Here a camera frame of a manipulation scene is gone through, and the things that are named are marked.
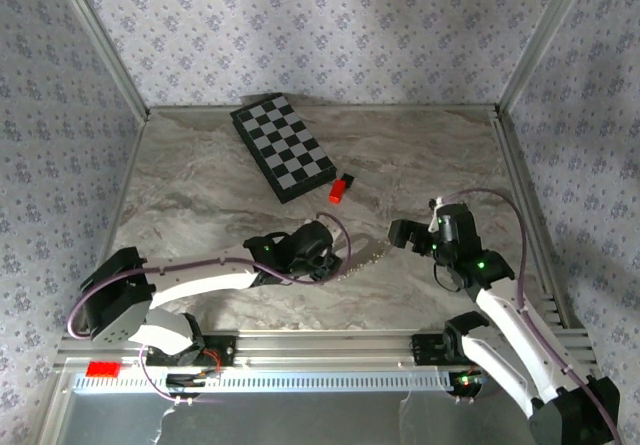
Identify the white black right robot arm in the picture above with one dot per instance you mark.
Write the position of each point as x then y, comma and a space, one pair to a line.
500, 315

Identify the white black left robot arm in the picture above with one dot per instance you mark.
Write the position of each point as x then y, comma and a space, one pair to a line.
200, 277

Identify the red and black lighter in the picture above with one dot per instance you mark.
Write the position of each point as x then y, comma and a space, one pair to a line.
337, 192

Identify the aluminium base beam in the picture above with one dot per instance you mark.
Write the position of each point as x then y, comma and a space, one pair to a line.
325, 347

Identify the folded black grey chessboard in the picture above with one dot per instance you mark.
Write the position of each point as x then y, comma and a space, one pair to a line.
282, 145

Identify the small circuit board with lights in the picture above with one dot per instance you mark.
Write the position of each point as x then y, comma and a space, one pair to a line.
467, 381

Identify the grey metal sheet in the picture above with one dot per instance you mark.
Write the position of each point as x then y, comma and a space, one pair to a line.
300, 420

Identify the aluminium table edge rail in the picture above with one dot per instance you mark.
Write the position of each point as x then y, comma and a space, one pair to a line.
525, 190
120, 200

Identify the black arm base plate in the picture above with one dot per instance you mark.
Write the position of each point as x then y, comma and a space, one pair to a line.
425, 347
225, 350

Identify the aluminium frame post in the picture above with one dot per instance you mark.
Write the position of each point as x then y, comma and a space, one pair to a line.
105, 45
540, 40

